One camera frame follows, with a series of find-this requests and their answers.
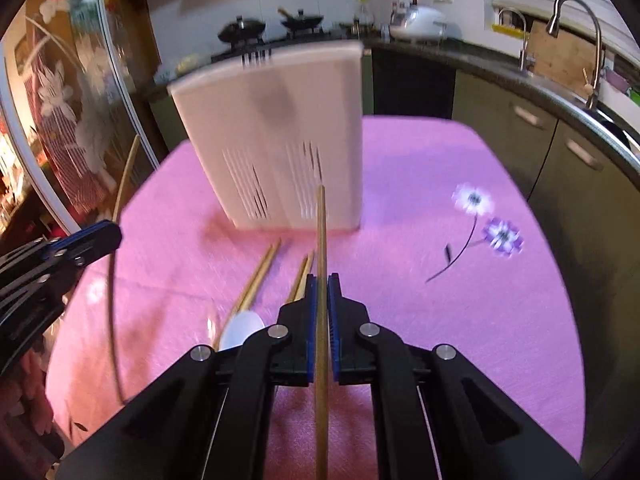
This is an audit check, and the white ceramic spoon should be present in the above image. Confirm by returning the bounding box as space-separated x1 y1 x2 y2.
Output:
218 310 265 351

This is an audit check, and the wooden chopstick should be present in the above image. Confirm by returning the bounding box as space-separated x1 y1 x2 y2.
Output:
286 255 308 304
295 250 316 301
211 237 283 351
211 244 279 351
106 134 141 405
314 185 330 480

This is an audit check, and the tall steel kitchen faucet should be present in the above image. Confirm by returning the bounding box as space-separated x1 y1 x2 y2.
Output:
544 0 604 110

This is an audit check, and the pink embroidered tablecloth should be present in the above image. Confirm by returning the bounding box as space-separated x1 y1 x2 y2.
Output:
47 118 584 479

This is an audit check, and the frosted glass sliding door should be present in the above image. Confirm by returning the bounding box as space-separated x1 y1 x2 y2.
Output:
1 0 162 244

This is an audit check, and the white plastic utensil holder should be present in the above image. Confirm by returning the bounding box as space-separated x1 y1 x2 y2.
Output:
168 40 363 231

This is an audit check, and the black wok with lid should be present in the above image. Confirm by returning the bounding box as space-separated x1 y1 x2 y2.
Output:
218 15 266 44

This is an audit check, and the wooden cutting board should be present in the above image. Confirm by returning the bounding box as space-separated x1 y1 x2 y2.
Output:
527 21 596 99

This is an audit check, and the small steel faucet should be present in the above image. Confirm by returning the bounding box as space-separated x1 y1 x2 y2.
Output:
497 8 529 72

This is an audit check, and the white rice cooker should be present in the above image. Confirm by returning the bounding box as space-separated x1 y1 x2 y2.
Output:
390 6 448 41

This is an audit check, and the black wok with handle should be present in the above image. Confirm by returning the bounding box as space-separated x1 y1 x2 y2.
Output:
278 6 323 36

